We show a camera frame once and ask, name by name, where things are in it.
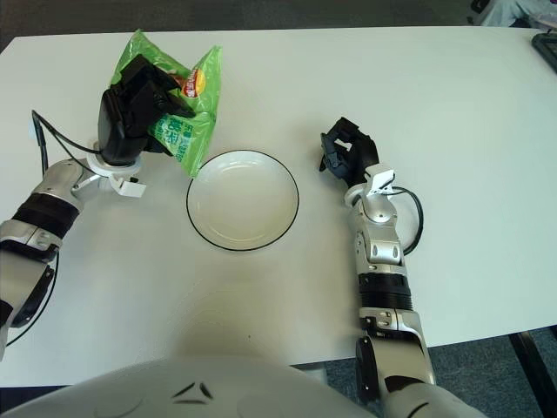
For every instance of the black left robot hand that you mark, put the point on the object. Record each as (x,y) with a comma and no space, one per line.
(117,126)

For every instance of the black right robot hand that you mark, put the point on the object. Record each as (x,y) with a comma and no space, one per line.
(365,150)

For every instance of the green snack chip bag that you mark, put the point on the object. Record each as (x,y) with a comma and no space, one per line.
(204,87)

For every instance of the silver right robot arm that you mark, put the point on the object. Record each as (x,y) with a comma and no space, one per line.
(380,248)

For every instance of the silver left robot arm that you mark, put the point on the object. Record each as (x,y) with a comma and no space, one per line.
(61,178)

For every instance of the white plate with black rim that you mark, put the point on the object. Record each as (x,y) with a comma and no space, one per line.
(243,204)

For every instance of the person's grey trouser leg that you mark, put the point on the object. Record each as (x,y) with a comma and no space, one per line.
(500,13)

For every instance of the black flat device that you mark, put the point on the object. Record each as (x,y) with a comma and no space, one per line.
(546,45)

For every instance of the grey robot torso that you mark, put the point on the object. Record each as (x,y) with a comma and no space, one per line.
(196,389)

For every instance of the black table leg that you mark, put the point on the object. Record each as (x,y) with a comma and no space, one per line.
(537,374)

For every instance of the white plastic wrist bracket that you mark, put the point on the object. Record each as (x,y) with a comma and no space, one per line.
(130,189)
(380,179)

